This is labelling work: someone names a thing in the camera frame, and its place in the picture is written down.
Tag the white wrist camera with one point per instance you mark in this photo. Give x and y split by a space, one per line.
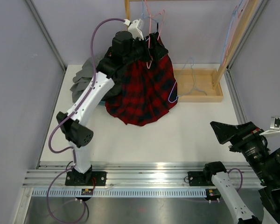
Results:
274 127
135 28

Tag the red plaid skirt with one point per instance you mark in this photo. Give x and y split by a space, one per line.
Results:
147 93

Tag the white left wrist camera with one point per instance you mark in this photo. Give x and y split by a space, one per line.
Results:
135 28

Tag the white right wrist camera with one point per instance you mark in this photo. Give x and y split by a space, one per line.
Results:
274 127

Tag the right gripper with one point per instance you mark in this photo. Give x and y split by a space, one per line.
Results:
245 132

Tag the aluminium corner post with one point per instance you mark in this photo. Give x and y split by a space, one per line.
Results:
41 25

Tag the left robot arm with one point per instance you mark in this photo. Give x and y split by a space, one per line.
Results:
125 50

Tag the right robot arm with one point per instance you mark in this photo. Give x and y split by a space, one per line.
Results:
262 171

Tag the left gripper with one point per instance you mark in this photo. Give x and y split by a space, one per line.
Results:
157 51

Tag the aluminium rail base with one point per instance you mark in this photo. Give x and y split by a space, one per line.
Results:
120 180

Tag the wooden clothes rack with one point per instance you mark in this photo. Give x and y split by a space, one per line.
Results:
197 29

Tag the dark grey dotted skirt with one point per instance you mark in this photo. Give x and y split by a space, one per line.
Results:
114 86

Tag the blue wire hanger with plaid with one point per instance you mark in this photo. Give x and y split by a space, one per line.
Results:
151 18

